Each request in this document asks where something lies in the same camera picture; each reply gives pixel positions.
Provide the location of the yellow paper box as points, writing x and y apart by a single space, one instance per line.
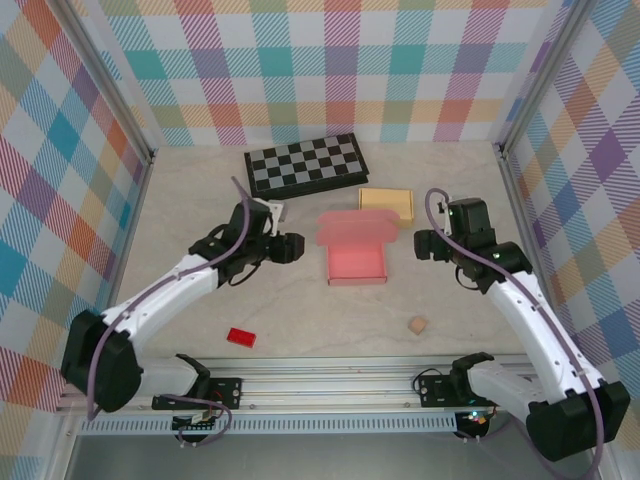
385 202

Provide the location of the pink paper box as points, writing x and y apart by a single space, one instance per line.
355 262

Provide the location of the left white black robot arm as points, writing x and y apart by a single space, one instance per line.
165 290

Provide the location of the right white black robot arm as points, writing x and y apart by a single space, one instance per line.
525 310

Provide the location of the small wooden cube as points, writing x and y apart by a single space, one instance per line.
417 326

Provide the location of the black grey folding chessboard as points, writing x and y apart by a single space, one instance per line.
305 162

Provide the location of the red toy brick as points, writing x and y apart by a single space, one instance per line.
242 336

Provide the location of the right small circuit board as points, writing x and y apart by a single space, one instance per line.
477 419

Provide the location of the small circuit board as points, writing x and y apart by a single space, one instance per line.
477 419
197 422

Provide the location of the left small circuit board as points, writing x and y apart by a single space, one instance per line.
197 422

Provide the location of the right aluminium side rail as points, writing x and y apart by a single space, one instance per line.
517 200

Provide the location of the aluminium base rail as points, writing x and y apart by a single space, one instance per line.
325 385

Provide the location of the right aluminium frame post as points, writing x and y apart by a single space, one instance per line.
540 85

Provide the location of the aluminium frame post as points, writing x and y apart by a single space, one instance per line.
540 85
107 90

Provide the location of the left aluminium frame post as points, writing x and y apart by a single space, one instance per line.
107 90

